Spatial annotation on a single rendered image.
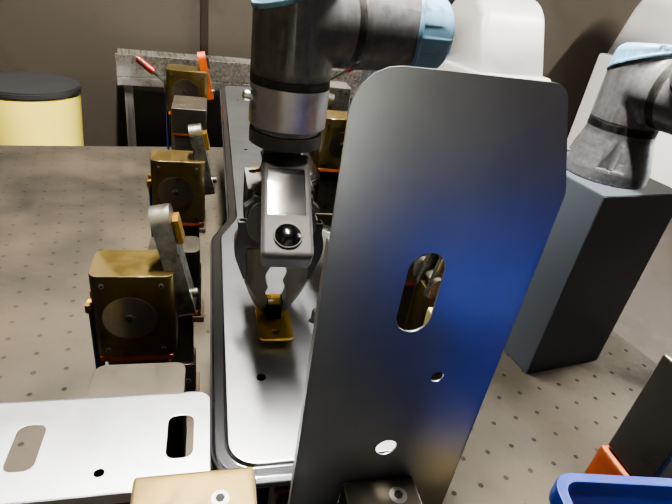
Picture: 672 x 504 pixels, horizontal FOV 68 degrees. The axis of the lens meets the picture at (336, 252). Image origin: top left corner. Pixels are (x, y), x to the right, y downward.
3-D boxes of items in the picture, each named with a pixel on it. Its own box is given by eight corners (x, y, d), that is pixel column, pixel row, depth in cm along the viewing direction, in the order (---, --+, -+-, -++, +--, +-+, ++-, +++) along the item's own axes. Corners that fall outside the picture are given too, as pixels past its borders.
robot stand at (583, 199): (536, 306, 126) (600, 154, 106) (597, 360, 110) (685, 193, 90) (471, 315, 118) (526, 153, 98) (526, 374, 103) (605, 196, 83)
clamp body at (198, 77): (161, 181, 160) (157, 62, 142) (206, 183, 163) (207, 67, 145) (159, 192, 153) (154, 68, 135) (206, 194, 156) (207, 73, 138)
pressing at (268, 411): (210, 86, 155) (211, 81, 155) (283, 93, 161) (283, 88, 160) (209, 493, 41) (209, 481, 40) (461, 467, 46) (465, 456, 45)
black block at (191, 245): (141, 380, 88) (130, 233, 73) (199, 377, 90) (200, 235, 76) (137, 403, 83) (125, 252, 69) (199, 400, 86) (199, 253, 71)
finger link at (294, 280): (299, 286, 63) (302, 221, 59) (307, 314, 58) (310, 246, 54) (275, 287, 63) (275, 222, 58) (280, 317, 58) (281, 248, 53)
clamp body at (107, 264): (99, 446, 75) (70, 247, 58) (181, 440, 78) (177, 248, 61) (90, 486, 70) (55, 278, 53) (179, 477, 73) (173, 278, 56)
